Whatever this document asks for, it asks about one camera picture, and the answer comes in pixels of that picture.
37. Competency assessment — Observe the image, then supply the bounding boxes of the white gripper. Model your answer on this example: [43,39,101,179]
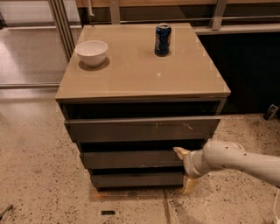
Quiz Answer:
[173,147,211,195]

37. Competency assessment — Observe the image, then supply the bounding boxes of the drawer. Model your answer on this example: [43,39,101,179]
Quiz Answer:
[80,150,183,169]
[65,116,220,143]
[91,172,183,188]

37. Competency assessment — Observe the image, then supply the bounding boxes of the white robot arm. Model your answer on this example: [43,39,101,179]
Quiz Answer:
[173,139,280,194]

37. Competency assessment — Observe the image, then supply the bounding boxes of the grey drawer cabinet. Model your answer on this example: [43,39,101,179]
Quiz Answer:
[56,24,230,178]

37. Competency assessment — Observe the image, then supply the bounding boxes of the small black floor plate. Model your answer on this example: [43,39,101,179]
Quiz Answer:
[101,210,116,215]

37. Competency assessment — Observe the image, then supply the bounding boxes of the small dark device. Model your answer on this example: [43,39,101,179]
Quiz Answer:
[263,104,280,121]

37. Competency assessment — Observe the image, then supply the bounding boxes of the blue soda can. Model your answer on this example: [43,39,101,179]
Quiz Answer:
[154,23,172,56]

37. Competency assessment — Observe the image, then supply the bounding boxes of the white ceramic bowl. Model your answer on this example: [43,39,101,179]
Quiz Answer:
[75,40,108,67]

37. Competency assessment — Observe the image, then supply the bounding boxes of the white cable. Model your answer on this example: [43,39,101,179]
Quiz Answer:
[272,187,280,224]

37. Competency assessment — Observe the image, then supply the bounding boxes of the metal railing frame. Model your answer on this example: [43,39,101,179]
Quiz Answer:
[47,0,280,54]

